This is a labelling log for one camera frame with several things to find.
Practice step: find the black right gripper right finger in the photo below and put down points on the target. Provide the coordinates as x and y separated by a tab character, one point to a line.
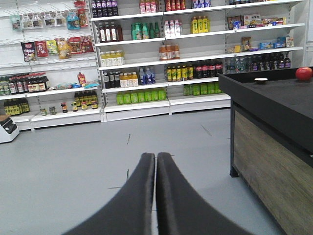
181	210

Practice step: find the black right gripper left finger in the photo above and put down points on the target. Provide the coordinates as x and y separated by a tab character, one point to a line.
129	212

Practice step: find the black wood display table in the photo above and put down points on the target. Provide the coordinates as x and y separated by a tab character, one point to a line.
272	143

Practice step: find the white floor machine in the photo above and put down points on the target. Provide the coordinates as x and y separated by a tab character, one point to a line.
8	129

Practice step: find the small white dish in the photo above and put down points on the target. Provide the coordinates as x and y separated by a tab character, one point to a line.
260	80

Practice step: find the white supermarket shelf unit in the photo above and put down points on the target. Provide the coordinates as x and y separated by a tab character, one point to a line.
70	61

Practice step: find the red apple far left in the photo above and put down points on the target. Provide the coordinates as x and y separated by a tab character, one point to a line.
304	74

